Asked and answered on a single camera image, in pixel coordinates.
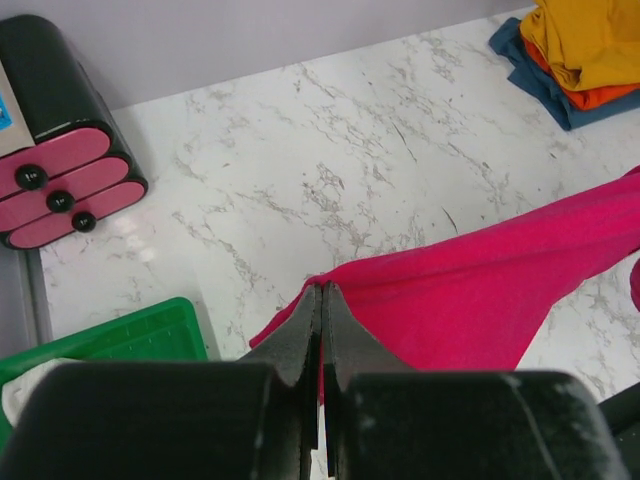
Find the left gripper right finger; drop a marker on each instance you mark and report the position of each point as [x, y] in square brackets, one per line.
[348, 349]

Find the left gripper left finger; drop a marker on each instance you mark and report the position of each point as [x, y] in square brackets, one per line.
[289, 409]

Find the crimson red t-shirt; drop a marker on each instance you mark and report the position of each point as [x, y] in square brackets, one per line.
[476, 301]

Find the green plastic tray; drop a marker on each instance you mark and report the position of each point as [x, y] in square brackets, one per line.
[166, 332]

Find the black pink mini drawer unit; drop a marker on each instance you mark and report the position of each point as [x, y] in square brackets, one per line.
[80, 169]

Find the white crumpled cloth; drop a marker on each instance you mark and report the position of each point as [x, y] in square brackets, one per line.
[16, 393]

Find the blue folded t-shirt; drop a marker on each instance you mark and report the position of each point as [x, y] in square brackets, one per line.
[529, 77]

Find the orange folded t-shirt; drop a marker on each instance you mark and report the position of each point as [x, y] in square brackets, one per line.
[586, 99]

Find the colourful paperback book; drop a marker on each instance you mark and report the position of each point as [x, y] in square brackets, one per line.
[14, 132]

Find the mustard yellow folded t-shirt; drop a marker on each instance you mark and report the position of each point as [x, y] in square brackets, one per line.
[587, 44]

